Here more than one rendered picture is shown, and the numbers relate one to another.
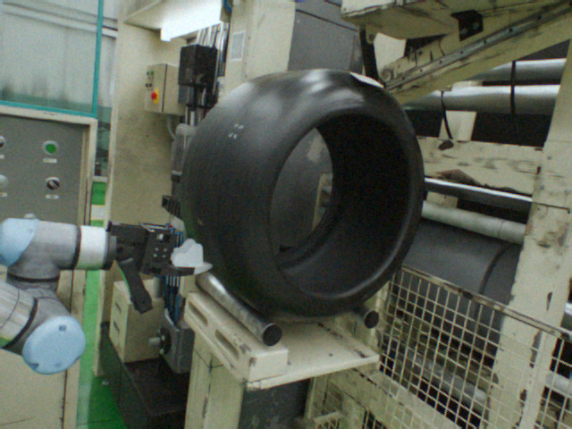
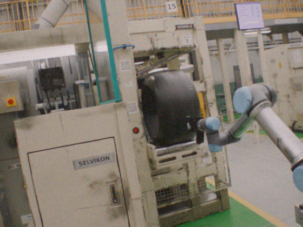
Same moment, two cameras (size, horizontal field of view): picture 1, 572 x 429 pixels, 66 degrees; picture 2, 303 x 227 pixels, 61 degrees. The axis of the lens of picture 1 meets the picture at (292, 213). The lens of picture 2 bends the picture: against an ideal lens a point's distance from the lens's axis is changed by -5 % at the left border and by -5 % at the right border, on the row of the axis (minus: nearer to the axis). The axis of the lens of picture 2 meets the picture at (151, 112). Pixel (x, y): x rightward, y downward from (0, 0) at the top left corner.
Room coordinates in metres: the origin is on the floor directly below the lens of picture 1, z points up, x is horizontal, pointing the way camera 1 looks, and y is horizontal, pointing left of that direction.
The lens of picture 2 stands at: (0.50, 1.92, 1.26)
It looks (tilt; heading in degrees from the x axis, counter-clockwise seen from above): 3 degrees down; 289
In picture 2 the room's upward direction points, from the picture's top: 9 degrees counter-clockwise
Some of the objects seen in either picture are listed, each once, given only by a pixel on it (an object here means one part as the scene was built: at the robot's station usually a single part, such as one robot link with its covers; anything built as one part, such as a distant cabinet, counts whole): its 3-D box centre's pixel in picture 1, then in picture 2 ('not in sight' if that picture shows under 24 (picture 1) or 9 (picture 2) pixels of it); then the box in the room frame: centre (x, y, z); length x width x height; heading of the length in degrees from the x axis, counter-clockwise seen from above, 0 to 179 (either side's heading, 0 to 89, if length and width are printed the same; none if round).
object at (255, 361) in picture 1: (230, 328); (177, 155); (0.98, 0.11, 0.83); 0.36 x 0.09 x 0.06; 35
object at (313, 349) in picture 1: (278, 335); (171, 157); (1.06, -0.01, 0.80); 0.37 x 0.36 x 0.02; 125
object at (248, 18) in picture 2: not in sight; (249, 15); (0.09, -3.89, 2.60); 0.60 x 0.05 x 0.55; 31
